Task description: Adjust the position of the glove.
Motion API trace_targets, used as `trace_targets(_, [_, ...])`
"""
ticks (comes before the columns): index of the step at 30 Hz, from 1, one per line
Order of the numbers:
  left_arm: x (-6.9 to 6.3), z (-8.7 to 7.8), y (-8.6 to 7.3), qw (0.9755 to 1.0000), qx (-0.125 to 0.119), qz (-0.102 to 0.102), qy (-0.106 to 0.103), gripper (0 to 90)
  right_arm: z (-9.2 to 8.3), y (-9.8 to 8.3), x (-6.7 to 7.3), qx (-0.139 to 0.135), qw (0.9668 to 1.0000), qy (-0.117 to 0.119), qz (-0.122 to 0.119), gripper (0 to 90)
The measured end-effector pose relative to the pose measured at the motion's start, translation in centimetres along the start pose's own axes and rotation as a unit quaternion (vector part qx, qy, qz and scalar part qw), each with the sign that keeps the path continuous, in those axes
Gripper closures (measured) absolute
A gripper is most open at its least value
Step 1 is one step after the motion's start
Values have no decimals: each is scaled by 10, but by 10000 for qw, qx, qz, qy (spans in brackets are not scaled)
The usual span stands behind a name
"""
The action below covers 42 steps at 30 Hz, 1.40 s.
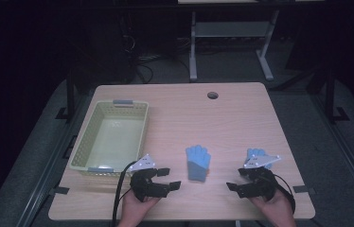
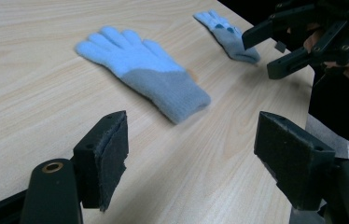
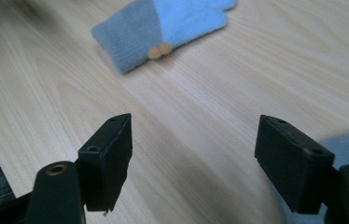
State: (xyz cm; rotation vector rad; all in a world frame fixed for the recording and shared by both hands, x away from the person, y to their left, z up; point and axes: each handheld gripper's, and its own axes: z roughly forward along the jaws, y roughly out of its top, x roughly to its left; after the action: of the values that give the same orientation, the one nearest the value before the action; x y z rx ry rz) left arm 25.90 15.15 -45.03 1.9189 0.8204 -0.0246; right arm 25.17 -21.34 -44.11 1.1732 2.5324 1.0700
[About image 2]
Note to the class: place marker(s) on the small blue glove dark dots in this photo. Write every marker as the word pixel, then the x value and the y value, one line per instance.
pixel 231 40

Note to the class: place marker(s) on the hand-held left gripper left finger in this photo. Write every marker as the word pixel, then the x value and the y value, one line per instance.
pixel 101 161

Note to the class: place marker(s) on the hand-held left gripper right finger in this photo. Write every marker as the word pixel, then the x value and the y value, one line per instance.
pixel 294 158

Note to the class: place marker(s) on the large light blue knit glove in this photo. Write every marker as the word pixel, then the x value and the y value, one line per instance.
pixel 144 68

